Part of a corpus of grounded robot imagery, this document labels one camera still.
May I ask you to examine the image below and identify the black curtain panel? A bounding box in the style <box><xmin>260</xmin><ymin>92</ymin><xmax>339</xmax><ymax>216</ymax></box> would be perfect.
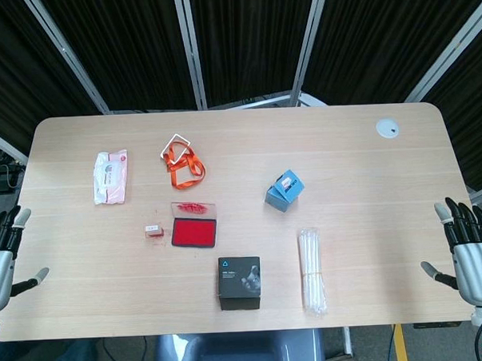
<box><xmin>299</xmin><ymin>0</ymin><xmax>482</xmax><ymax>106</ymax></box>
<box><xmin>183</xmin><ymin>0</ymin><xmax>322</xmax><ymax>110</ymax></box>
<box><xmin>0</xmin><ymin>0</ymin><xmax>105</xmax><ymax>160</ymax></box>
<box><xmin>418</xmin><ymin>34</ymin><xmax>482</xmax><ymax>193</ymax></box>
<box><xmin>40</xmin><ymin>0</ymin><xmax>201</xmax><ymax>117</ymax></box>

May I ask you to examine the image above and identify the blue cardboard box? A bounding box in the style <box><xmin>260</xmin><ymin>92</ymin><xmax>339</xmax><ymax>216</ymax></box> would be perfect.
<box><xmin>263</xmin><ymin>169</ymin><xmax>307</xmax><ymax>216</ymax></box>

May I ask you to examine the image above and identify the black tracker box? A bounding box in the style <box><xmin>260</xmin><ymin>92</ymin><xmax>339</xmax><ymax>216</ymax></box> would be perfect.
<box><xmin>217</xmin><ymin>255</ymin><xmax>265</xmax><ymax>312</ymax></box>

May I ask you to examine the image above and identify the grey-blue robot torso base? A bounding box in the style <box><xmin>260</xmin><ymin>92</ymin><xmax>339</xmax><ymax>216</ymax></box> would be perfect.
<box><xmin>152</xmin><ymin>327</ymin><xmax>326</xmax><ymax>361</ymax></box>

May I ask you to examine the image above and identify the clear badge holder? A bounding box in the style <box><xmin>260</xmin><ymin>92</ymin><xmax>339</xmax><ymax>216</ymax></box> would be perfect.
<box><xmin>159</xmin><ymin>133</ymin><xmax>194</xmax><ymax>169</ymax></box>

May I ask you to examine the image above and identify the grey metal screen post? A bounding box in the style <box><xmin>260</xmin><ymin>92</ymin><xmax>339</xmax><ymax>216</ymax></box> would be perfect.
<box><xmin>173</xmin><ymin>0</ymin><xmax>209</xmax><ymax>112</ymax></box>
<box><xmin>286</xmin><ymin>0</ymin><xmax>335</xmax><ymax>106</ymax></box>
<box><xmin>400</xmin><ymin>0</ymin><xmax>482</xmax><ymax>103</ymax></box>
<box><xmin>22</xmin><ymin>0</ymin><xmax>112</xmax><ymax>118</ymax></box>
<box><xmin>0</xmin><ymin>121</ymin><xmax>30</xmax><ymax>165</ymax></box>

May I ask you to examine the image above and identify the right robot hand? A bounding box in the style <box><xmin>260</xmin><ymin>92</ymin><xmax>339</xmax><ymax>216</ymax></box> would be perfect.
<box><xmin>417</xmin><ymin>196</ymin><xmax>482</xmax><ymax>307</ymax></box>

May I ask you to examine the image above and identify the bundle of clear plastic straws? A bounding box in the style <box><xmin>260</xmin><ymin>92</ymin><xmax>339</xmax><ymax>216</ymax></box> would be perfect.
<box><xmin>297</xmin><ymin>225</ymin><xmax>329</xmax><ymax>317</ymax></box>

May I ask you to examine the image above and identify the orange lanyard strap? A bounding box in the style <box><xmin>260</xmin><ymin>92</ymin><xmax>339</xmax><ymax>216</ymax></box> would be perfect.
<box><xmin>161</xmin><ymin>141</ymin><xmax>208</xmax><ymax>191</ymax></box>

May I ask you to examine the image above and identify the white round cable grommet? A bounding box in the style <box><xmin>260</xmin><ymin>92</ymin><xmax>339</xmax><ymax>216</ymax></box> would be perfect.
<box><xmin>374</xmin><ymin>117</ymin><xmax>400</xmax><ymax>141</ymax></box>

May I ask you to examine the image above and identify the pink white wet wipes pack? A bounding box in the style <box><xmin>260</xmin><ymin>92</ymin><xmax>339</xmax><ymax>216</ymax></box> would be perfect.
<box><xmin>90</xmin><ymin>149</ymin><xmax>132</xmax><ymax>206</ymax></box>

